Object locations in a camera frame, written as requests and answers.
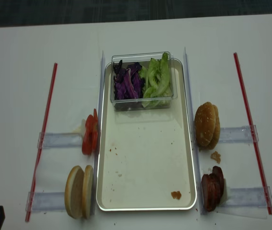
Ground dark sausage patty middle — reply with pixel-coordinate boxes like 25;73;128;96
209;173;221;208

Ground cream metal tray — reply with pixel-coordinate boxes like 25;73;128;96
96;59;197;211

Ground right red strip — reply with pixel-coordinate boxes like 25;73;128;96
233;52;272;215

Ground sesame top bun front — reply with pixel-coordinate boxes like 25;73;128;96
194;102;217;147

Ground sesame bun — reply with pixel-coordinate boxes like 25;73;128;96
207;105;220;150
194;102;217;147

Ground green lettuce leaves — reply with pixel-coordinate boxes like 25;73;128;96
140;52;173;109

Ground bun slice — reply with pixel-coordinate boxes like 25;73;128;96
64;165;84;219
81;165;93;219

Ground sesame top bun rear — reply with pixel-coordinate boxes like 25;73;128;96
207;105;220;150

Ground purple cabbage leaves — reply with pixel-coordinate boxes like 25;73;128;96
113;59;145;100

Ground clear holder under top buns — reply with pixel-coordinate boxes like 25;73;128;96
218;125;259;143

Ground left red strip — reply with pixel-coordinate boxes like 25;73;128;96
25;63;58;223

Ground red tomato slices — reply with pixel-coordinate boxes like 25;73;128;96
82;109;98;155

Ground bread crumb on table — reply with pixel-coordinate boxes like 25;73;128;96
210;151;221;164

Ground brown crumb on tray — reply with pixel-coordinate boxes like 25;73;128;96
171;191;181;200

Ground dark sausage patty front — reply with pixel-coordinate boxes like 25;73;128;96
201;174;218;212

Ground clear holder under patties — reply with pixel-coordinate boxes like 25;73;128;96
220;186;272;207

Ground dark sausage patty rear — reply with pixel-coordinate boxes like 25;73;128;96
212;166;224;196

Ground clear plastic salad box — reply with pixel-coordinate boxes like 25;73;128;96
110;51;177;111

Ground dark sausage patty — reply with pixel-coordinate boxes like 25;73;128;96
212;166;224;196
201;174;218;212
209;173;221;208

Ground red strip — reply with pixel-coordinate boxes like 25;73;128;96
233;52;272;215
25;63;58;223

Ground clear holder under tomato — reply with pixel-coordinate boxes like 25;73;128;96
37;132;82;149

